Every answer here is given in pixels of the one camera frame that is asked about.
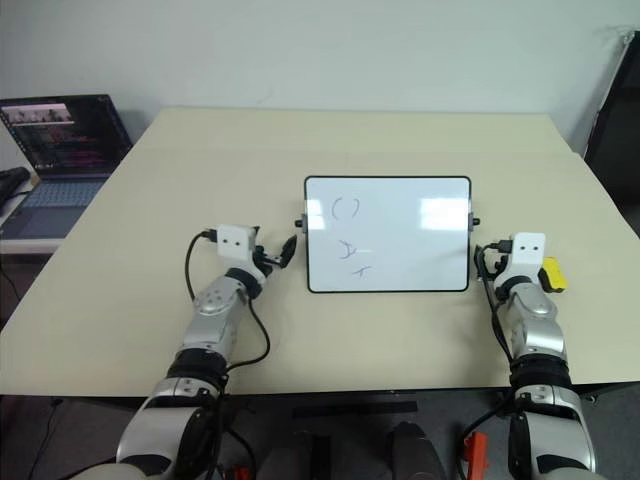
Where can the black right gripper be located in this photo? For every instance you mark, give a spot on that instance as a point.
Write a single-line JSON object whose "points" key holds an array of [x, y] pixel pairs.
{"points": [[495, 262]]}

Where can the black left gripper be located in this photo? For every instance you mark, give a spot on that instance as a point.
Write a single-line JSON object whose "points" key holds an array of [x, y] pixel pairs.
{"points": [[260, 252]]}

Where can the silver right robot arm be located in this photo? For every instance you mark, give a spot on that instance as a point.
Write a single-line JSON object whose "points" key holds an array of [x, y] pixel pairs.
{"points": [[540, 330]]}

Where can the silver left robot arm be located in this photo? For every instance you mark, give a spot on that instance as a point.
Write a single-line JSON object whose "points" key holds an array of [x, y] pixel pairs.
{"points": [[215, 320]]}

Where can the yellow whiteboard eraser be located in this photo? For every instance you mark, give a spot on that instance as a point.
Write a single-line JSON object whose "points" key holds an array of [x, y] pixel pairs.
{"points": [[555, 272]]}

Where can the small black-framed whiteboard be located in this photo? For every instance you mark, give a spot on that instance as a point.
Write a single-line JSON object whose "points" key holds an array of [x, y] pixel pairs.
{"points": [[390, 235]]}

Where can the dark standing panel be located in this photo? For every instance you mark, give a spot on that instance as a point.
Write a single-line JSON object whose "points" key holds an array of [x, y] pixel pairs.
{"points": [[617, 140]]}

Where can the large red clamp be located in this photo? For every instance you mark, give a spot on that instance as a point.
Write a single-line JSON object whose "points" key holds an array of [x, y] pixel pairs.
{"points": [[477, 452]]}

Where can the dark rounded shape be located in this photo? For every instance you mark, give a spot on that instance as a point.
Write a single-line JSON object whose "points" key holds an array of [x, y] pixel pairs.
{"points": [[420, 455]]}

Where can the small red clamp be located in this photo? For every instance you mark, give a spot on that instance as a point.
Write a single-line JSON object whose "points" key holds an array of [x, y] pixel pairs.
{"points": [[241, 474]]}

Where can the open blue laptop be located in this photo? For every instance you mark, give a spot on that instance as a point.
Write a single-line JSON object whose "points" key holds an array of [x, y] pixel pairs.
{"points": [[65, 195]]}

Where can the black device beside laptop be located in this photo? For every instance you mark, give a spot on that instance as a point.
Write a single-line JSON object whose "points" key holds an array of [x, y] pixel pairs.
{"points": [[12, 180]]}

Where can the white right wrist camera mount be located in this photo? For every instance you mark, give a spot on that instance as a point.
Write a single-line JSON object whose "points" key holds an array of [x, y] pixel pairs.
{"points": [[528, 250]]}

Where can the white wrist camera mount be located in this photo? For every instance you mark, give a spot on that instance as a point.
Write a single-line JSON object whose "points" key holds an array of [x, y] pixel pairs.
{"points": [[528, 250], [235, 246]]}

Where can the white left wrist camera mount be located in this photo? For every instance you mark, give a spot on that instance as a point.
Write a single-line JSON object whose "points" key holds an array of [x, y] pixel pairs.
{"points": [[235, 246]]}

